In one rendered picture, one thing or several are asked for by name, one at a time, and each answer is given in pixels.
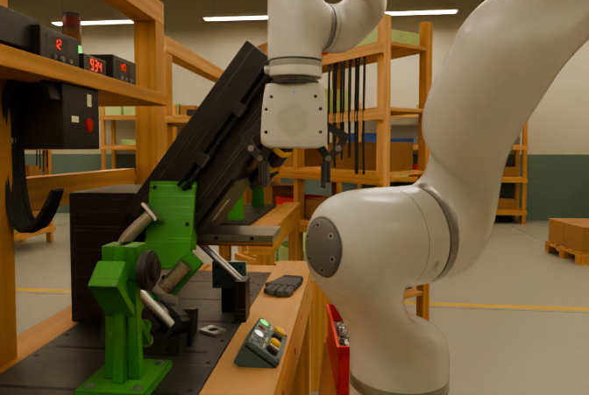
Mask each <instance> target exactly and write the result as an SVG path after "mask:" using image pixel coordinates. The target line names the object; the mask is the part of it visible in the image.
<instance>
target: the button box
mask: <svg viewBox="0 0 589 395"><path fill-rule="evenodd" d="M261 320H264V319H263V318H261V317H260V318H259V319H258V321H257V323H256V324H255V325H254V326H253V328H252V330H251V331H250V332H249V334H248V335H247V337H246V338H245V340H244V342H243V344H242V346H241V348H240V350H239V352H238V354H237V355H236V357H235V359H234V363H235V364H236V365H238V366H239V367H249V368H270V369H274V368H275V369H276V367H277V366H278V365H279V364H280V360H281V357H282V353H283V350H284V348H285V345H286V341H287V336H286V335H284V336H282V340H281V342H280V346H279V348H278V349H279V353H278V354H277V355H275V354H273V353H272V352H270V351H269V350H268V348H267V346H268V344H270V340H271V339H272V338H273V333H274V332H275V331H274V330H273V329H274V326H273V325H271V324H270V323H269V322H267V321H266V320H264V321H266V322H267V324H268V325H265V324H264V323H262V321H261ZM259 325H262V326H263V327H264V328H265V329H266V331H264V330H262V329H261V328H259ZM256 330H258V331H260V332H261V333H262V334H263V336H260V335H258V334H257V333H256ZM253 336H257V337H258V338H259V339H260V342H256V341H255V340H254V339H253V338H252V337H253Z"/></svg>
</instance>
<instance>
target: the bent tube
mask: <svg viewBox="0 0 589 395"><path fill-rule="evenodd" d="M141 206H142V207H143V208H144V209H145V212H144V213H143V214H142V215H141V216H140V217H139V218H138V219H136V220H135V221H134V222H133V223H132V224H131V225H130V226H129V227H128V228H127V229H126V230H125V231H124V232H123V234H122V235H121V236H120V237H119V239H118V242H132V241H133V240H134V239H135V238H136V237H137V236H138V235H139V234H140V233H141V232H142V231H143V230H144V229H145V228H146V227H147V226H148V225H149V224H150V223H152V222H153V221H156V222H161V223H163V222H164V220H163V219H162V218H161V217H160V216H159V215H158V213H157V212H156V211H155V210H154V209H153V208H152V206H151V205H149V204H146V203H144V202H143V203H142V204H141ZM140 299H141V301H142V303H143V305H144V306H145V307H146V308H147V309H148V310H149V311H150V312H151V313H152V314H153V315H154V316H155V317H156V318H157V319H158V320H159V321H160V322H161V323H162V324H163V325H164V326H165V327H166V328H167V329H170V328H171V327H172V326H173V325H174V323H175V322H176V321H177V319H176V318H175V317H174V316H173V315H172V314H171V313H170V312H169V311H168V309H167V308H166V307H165V306H164V305H163V304H162V303H161V302H160V301H159V300H154V299H153V298H152V293H151V292H150V291H142V290H140Z"/></svg>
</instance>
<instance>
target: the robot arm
mask: <svg viewBox="0 0 589 395"><path fill-rule="evenodd" d="M386 7H387V0H342V1H341V2H339V3H337V4H327V3H325V2H324V0H267V58H268V62H267V63H268V66H265V67H264V72H265V74H269V76H271V77H272V78H273V79H274V81H271V83H268V84H266V86H265V90H264V96H263V103H262V114H261V123H259V124H257V125H255V126H254V127H252V128H251V129H249V130H247V131H246V132H244V133H242V134H241V136H240V137H241V139H242V141H243V143H244V144H245V146H246V148H247V151H248V152H249V153H250V154H251V155H252V156H253V157H254V158H255V159H256V160H257V161H258V162H259V182H262V187H269V186H270V163H269V162H268V161H267V157H268V156H269V155H270V153H271V152H272V151H273V149H274V148H288V149H309V148H316V149H317V150H318V151H319V153H320V154H321V155H322V157H323V162H322V163H321V187H322V188H326V183H330V162H331V161H332V160H333V159H334V158H335V157H336V156H337V155H338V154H339V153H340V152H341V151H342V150H343V148H344V146H345V144H346V143H347V141H348V139H349V137H350V135H349V134H348V133H346V132H345V131H343V130H340V129H339V128H338V127H336V126H335V125H333V124H331V123H329V122H327V106H326V97H325V91H324V86H323V84H322V83H319V81H317V80H320V79H322V53H345V52H347V51H349V50H351V49H352V48H353V47H355V46H356V45H357V44H359V43H360V42H361V41H362V40H363V39H364V38H365V37H367V36H368V35H369V34H370V33H371V32H372V31H373V30H374V29H375V28H376V26H377V25H378V24H379V23H380V21H381V19H382V18H383V16H384V14H385V11H386ZM588 39H589V0H486V1H485V2H483V3H482V4H480V5H479V6H478V7H477V8H476V9H475V10H474V11H473V12H472V13H471V14H470V16H469V17H468V18H467V19H466V20H465V21H464V23H463V24H462V26H461V27H460V29H459V30H458V33H457V35H456V37H455V38H454V40H453V41H452V43H451V46H450V48H449V50H448V52H447V54H446V55H445V57H444V61H443V63H442V65H441V66H440V68H439V70H438V72H437V74H436V78H435V80H434V81H433V84H432V86H431V88H430V91H429V94H428V97H427V100H426V103H425V105H424V109H423V113H422V136H423V140H424V142H425V144H426V145H427V147H428V149H429V161H428V164H427V167H426V169H425V171H424V173H423V175H422V176H421V178H420V179H419V180H418V181H417V182H416V183H414V184H413V185H411V186H399V187H374V188H363V189H355V190H350V191H345V192H342V193H340V194H335V195H333V196H331V197H330V198H329V199H327V200H326V201H324V202H323V203H322V204H320V206H319V207H318V208H317V209H316V211H315V212H314V214H313V215H312V217H311V219H310V221H309V226H308V228H307V233H306V238H305V257H306V262H307V265H308V268H309V271H310V273H311V275H312V277H313V278H314V280H315V281H316V283H317V284H318V285H319V286H320V288H321V289H322V290H323V292H324V293H325V295H326V296H327V297H328V298H329V300H330V301H331V302H332V304H333V305H334V306H335V308H336V309H337V311H338V312H339V314H340V316H341V318H342V319H343V322H344V325H345V327H346V330H347V334H348V338H349V344H350V369H349V395H450V366H451V363H450V351H449V346H448V343H447V341H446V339H445V337H444V335H443V333H442V332H441V331H440V329H439V328H438V327H437V326H435V325H434V324H433V323H431V322H430V321H427V320H426V319H423V318H422V317H419V316H417V315H414V314H409V313H407V311H406V308H405V305H404V292H405V290H406V288H409V287H412V286H420V285H424V284H428V283H432V282H437V281H440V280H444V279H449V278H452V277H454V276H457V275H458V274H460V273H462V272H464V271H465V270H467V269H468V268H469V267H471V266H472V265H473V264H474V263H475V262H476V260H477V259H478V258H479V256H480V255H481V253H482V252H483V250H484V249H485V247H486V245H487V242H488V240H489V237H490V235H491V233H492V230H493V224H494V221H495V216H496V212H497V207H498V201H499V196H500V186H501V181H502V176H503V172H504V168H505V165H506V162H507V158H508V155H509V153H510V152H511V149H512V147H513V145H514V142H515V140H516V139H517V138H518V136H519V134H520V132H521V131H522V128H523V127H524V125H525V124H526V122H527V121H528V120H529V118H530V116H531V115H532V113H533V112H534V110H535V109H536V107H537V105H538V104H539V102H540V101H541V100H542V99H543V96H544V95H545V93H546V92H547V90H548V89H549V87H550V85H551V83H552V82H553V81H554V80H555V78H556V76H557V75H558V73H559V72H560V71H561V69H562V68H563V67H564V65H565V64H566V63H567V62H568V60H569V59H570V58H571V57H572V56H573V55H574V54H575V52H576V51H577V50H578V49H579V48H580V47H581V46H582V45H583V44H584V43H585V42H586V41H587V40H588ZM328 131H329V132H330V133H332V134H334V135H335V136H337V137H338V138H339V140H338V142H337V144H336V146H335V147H334V148H333V149H332V150H331V151H330V152H329V151H328V150H327V148H326V147H325V145H326V143H327V136H328ZM259 133H260V137H261V144H262V145H264V147H263V148H262V149H261V151H260V150H259V149H258V148H257V147H256V146H255V144H254V143H253V142H252V138H253V137H254V136H256V135H258V134H259Z"/></svg>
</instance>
